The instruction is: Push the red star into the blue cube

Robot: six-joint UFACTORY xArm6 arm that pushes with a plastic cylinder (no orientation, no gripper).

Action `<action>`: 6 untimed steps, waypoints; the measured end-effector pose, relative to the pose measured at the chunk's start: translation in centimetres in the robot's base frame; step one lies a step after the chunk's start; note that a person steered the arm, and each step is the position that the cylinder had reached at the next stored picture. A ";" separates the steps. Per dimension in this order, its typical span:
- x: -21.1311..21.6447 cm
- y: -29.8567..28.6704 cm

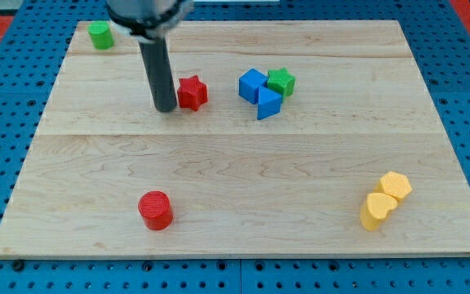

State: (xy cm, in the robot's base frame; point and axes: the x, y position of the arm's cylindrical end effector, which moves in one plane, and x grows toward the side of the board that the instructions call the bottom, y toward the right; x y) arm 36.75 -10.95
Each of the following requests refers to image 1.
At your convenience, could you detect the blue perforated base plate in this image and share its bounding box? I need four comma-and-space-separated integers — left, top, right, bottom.
0, 1, 470, 293

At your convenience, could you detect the red cylinder block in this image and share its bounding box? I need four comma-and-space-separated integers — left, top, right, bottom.
138, 190, 174, 230

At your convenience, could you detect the blue cube block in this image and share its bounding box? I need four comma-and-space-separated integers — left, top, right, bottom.
238, 69, 268, 105

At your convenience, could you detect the green cylinder block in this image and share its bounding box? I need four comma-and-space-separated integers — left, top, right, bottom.
87, 20, 114, 50

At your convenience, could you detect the yellow hexagon block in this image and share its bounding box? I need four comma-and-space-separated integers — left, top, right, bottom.
374, 171, 413, 202

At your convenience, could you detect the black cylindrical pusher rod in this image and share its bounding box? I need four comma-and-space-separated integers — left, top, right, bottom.
140, 38, 177, 113

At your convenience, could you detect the wooden board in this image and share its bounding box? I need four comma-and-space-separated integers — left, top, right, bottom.
0, 20, 470, 260

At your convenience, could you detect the yellow heart block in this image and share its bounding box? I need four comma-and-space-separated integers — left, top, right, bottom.
359, 193, 398, 231

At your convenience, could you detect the green star block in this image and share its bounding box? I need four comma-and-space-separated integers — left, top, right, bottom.
266, 68, 296, 100

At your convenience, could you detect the red star block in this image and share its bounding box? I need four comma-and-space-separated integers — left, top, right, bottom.
177, 75, 208, 111

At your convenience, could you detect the blue triangle block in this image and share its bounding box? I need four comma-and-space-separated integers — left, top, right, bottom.
257, 87, 282, 120

